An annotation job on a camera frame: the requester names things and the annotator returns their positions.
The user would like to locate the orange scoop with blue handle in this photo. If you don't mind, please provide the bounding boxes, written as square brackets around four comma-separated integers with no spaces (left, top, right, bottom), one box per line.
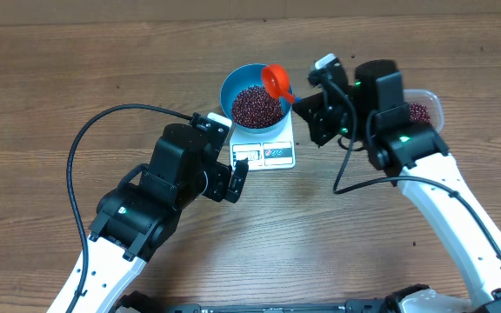
[261,64,300,104]

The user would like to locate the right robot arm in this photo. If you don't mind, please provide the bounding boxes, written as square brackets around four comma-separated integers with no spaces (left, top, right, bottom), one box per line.
[293,54,501,312]

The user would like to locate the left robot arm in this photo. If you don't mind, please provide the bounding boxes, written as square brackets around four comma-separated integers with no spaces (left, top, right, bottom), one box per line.
[49,113,249,312]

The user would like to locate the white digital kitchen scale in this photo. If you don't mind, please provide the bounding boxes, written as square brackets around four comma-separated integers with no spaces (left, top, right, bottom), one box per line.
[229,113,296,171]

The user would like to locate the red beans in bowl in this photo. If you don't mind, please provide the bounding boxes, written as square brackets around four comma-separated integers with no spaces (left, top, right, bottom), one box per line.
[230,85,284,129]

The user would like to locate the blue metal bowl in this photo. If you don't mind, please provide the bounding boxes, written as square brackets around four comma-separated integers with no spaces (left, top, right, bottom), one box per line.
[219,63,291,127]

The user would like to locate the clear plastic container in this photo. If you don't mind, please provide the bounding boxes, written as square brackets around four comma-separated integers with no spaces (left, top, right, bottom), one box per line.
[404,89,445,132]

